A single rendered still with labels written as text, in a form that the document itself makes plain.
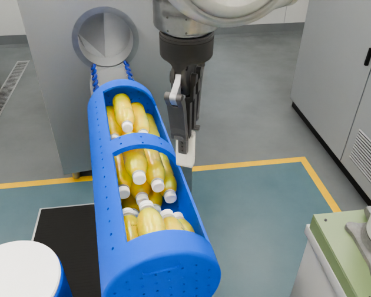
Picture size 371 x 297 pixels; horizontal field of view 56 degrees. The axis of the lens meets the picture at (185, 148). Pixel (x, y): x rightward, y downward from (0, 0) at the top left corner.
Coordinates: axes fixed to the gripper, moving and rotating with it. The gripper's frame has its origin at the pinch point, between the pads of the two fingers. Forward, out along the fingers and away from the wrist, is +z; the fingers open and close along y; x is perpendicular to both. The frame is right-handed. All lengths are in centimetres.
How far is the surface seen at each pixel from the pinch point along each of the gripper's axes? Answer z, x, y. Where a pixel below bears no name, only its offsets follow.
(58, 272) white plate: 46, -34, 4
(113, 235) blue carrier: 29.9, -17.4, -0.5
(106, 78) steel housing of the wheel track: 59, -89, -126
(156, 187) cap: 38.3, -17.3, -27.0
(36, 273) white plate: 46, -39, 6
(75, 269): 136, -78, -46
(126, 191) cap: 38, -25, -22
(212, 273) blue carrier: 37.2, 6.1, -2.4
